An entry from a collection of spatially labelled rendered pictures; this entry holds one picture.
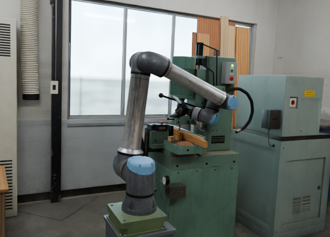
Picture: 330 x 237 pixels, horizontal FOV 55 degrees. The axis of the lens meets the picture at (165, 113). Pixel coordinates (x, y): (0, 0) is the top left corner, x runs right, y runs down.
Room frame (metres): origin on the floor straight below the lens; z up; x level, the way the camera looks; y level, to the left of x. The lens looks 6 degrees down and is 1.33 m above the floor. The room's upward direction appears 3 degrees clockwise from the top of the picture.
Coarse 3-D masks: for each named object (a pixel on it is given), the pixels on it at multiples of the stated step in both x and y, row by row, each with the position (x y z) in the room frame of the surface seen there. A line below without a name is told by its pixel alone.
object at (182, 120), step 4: (184, 116) 2.37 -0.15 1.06; (188, 116) 2.39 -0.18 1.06; (172, 120) 2.40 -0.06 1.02; (176, 120) 2.35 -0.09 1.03; (180, 120) 2.36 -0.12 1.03; (184, 120) 2.37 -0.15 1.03; (176, 124) 2.35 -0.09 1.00; (180, 124) 2.36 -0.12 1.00; (184, 124) 2.37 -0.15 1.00; (188, 124) 2.39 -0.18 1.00
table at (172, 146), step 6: (150, 144) 2.23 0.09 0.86; (156, 144) 2.21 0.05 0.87; (162, 144) 2.23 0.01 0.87; (168, 144) 2.17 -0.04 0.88; (174, 144) 2.10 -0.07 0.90; (174, 150) 2.09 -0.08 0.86; (180, 150) 2.05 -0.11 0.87; (186, 150) 2.07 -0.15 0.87; (192, 150) 2.09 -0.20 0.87; (198, 150) 2.11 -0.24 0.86; (204, 150) 2.13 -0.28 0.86
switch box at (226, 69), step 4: (224, 64) 2.37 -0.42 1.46; (228, 64) 2.36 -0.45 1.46; (236, 64) 2.39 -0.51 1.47; (224, 68) 2.37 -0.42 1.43; (228, 68) 2.36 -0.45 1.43; (236, 68) 2.39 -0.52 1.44; (224, 72) 2.37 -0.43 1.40; (228, 72) 2.36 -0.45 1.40; (236, 72) 2.39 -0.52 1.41; (224, 76) 2.36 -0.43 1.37; (228, 76) 2.36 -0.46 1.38; (232, 76) 2.38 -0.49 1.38; (236, 76) 2.39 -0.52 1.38; (224, 80) 2.36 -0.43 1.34; (228, 80) 2.36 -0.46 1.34; (232, 80) 2.38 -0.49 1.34
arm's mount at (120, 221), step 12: (108, 204) 1.69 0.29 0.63; (120, 204) 1.70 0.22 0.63; (108, 216) 1.69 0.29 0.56; (120, 216) 1.55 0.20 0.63; (132, 216) 1.55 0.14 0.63; (144, 216) 1.56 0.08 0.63; (156, 216) 1.57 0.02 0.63; (120, 228) 1.50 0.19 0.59; (132, 228) 1.50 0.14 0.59; (144, 228) 1.53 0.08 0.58; (156, 228) 1.56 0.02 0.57
